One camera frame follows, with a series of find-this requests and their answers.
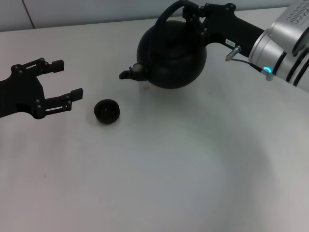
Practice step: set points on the small black teacup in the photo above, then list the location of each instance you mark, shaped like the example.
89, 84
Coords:
106, 112

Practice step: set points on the black round teapot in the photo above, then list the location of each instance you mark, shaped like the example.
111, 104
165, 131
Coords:
169, 60

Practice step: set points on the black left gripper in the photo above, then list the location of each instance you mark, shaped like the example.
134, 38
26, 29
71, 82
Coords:
19, 96

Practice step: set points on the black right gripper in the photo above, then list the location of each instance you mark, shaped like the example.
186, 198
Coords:
224, 26

